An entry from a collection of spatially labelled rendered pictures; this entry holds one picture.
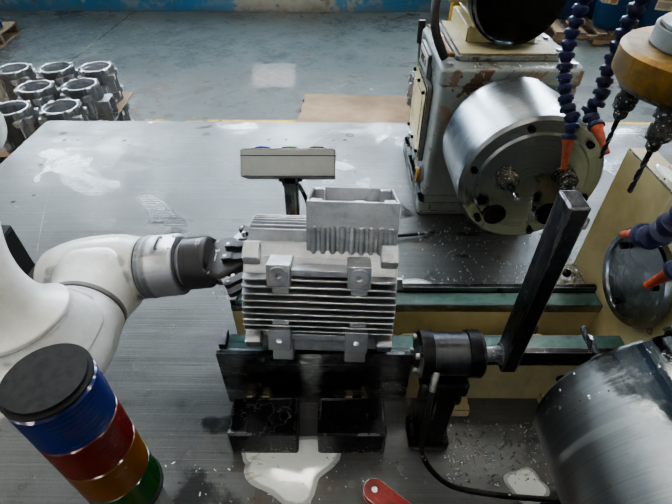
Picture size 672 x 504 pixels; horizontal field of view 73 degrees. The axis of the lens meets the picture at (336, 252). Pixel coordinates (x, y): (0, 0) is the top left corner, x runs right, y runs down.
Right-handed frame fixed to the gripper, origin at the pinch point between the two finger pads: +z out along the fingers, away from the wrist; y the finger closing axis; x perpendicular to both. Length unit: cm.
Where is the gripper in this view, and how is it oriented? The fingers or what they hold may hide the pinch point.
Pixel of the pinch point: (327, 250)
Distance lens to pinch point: 62.9
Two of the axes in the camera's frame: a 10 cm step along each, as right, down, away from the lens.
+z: 9.9, -0.9, -0.9
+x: 1.3, 7.4, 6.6
